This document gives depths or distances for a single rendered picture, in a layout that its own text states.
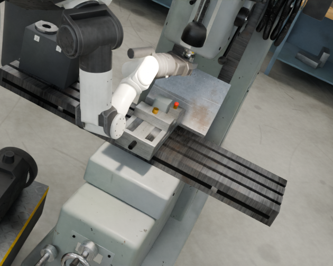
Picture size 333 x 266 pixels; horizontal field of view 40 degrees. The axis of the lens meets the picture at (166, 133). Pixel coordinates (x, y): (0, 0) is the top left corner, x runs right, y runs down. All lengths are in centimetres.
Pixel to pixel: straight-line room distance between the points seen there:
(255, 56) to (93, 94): 94
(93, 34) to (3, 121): 208
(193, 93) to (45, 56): 67
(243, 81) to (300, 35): 390
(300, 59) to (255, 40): 345
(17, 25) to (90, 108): 227
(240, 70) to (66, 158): 141
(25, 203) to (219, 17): 117
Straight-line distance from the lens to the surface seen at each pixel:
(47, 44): 191
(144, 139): 168
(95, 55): 124
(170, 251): 241
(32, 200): 215
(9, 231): 202
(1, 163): 199
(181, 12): 158
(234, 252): 289
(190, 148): 187
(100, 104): 130
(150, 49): 158
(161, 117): 175
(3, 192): 190
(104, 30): 123
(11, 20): 355
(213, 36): 156
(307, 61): 543
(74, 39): 119
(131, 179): 173
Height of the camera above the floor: 192
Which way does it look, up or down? 33 degrees down
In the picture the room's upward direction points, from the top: 22 degrees clockwise
